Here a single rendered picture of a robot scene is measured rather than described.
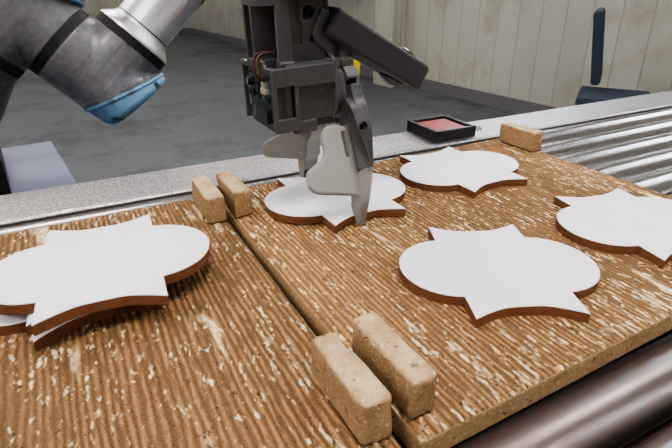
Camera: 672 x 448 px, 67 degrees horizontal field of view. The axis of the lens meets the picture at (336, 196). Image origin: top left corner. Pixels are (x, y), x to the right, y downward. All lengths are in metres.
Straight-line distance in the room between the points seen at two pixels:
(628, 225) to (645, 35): 3.88
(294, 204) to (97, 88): 0.42
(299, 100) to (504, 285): 0.21
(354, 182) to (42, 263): 0.24
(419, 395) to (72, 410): 0.18
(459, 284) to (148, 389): 0.21
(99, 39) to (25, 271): 0.48
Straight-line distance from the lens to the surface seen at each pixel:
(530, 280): 0.39
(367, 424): 0.26
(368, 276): 0.39
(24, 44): 0.83
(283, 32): 0.42
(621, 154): 0.82
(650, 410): 0.37
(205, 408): 0.29
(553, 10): 4.72
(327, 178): 0.43
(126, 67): 0.81
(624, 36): 4.43
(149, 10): 0.83
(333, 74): 0.43
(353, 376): 0.26
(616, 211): 0.53
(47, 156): 0.96
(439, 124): 0.82
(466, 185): 0.54
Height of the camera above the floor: 1.14
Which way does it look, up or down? 24 degrees down
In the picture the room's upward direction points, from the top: straight up
